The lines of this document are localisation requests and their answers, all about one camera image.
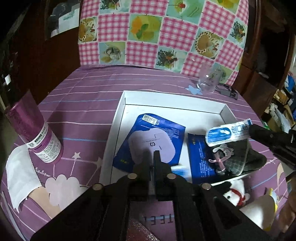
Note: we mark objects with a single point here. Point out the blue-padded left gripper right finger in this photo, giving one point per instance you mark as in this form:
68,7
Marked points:
162,184

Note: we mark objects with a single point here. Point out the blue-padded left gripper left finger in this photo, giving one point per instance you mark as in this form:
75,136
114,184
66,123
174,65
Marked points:
140,186

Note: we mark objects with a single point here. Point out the white plush toy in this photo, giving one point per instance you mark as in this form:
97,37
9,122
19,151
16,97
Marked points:
234,192

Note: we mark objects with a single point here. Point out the yellow tissue packet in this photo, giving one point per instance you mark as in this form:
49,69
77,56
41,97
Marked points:
272,193

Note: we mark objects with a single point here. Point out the person's right hand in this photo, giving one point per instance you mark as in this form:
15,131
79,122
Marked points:
287,213

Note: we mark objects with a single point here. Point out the blue printed sachet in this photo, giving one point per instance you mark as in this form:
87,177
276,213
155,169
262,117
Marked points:
202,170

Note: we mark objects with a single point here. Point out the pink sparkly sponge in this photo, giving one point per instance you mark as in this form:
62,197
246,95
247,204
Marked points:
138,232

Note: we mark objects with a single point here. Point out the blue pack with lilac pad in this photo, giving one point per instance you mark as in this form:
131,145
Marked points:
153,133

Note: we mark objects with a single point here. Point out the grey plaid cloth pouch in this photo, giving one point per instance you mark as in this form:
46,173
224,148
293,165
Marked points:
236,158

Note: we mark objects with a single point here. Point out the white paper towel roll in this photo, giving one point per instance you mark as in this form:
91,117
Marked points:
261,212

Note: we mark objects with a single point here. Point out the white shallow box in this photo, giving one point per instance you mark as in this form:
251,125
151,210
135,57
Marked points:
195,114

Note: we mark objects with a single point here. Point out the dark wooden cabinet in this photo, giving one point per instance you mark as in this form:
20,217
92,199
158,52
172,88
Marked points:
268,51

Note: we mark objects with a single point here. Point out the purple striped tablecloth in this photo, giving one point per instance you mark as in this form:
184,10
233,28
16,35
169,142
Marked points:
80,111

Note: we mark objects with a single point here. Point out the clear drinking glass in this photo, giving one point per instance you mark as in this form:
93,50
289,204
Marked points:
209,78

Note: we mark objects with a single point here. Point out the white face mask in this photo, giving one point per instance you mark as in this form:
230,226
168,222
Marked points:
21,176

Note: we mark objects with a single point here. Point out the purple labelled bottle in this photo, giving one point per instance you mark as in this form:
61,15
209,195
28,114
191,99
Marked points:
28,122

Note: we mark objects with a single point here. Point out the pink checkered patchwork chair cover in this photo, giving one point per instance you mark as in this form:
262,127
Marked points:
178,36

